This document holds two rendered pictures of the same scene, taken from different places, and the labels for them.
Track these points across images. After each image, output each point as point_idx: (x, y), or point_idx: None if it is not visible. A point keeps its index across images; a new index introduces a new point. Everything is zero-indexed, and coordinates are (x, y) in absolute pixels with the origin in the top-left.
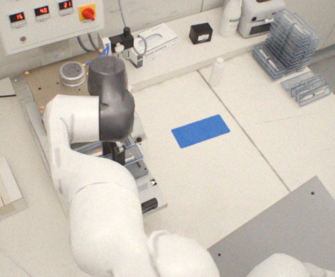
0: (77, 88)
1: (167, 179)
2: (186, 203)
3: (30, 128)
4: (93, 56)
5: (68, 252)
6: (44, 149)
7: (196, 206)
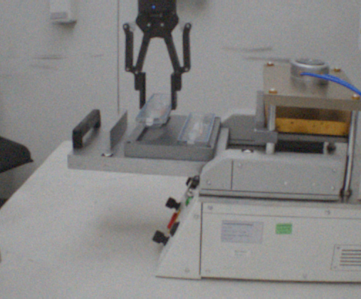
0: (286, 77)
1: (144, 290)
2: (81, 287)
3: None
4: (347, 94)
5: (136, 195)
6: (238, 108)
7: (64, 293)
